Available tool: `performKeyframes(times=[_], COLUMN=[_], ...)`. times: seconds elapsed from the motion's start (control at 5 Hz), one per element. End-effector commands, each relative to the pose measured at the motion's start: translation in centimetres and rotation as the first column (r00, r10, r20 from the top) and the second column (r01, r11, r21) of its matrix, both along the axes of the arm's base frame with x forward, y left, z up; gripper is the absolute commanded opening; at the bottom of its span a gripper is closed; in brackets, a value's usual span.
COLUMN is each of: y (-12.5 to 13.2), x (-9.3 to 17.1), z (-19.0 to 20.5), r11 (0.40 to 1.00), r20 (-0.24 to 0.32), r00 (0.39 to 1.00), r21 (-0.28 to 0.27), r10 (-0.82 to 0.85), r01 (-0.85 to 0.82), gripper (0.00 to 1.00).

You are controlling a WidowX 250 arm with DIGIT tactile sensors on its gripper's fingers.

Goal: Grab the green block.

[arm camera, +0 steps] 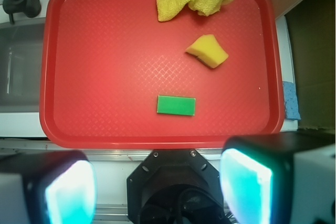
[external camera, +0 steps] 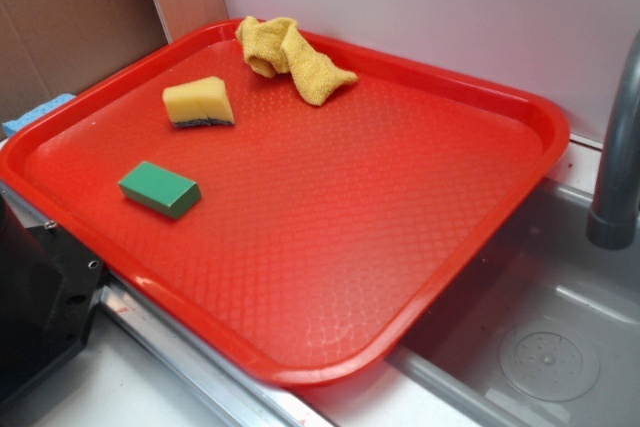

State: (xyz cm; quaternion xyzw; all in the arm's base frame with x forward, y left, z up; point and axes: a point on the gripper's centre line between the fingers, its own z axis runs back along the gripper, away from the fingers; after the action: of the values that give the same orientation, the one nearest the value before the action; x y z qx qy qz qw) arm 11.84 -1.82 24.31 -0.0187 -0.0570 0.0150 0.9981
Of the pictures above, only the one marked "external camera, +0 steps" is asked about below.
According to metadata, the green rectangular block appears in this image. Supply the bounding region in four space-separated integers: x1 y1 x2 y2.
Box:
118 161 202 220

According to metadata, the red plastic tray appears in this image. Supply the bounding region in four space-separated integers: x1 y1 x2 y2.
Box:
1 20 569 386

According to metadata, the yellow sponge with dark base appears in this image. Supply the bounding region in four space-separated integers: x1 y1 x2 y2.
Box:
162 76 235 127

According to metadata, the yellow crumpled cloth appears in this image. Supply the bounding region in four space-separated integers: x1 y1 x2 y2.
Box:
235 16 358 107

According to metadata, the grey toy sink basin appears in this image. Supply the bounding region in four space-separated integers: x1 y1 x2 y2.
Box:
302 181 639 426

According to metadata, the grey faucet spout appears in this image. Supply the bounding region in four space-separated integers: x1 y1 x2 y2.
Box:
587 38 639 250

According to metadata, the brown cardboard panel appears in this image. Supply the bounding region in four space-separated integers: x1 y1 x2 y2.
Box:
1 0 227 121

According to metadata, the blue sponge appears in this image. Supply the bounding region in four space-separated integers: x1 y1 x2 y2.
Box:
2 93 75 138

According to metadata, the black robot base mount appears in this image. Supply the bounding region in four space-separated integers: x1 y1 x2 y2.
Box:
1 200 107 410

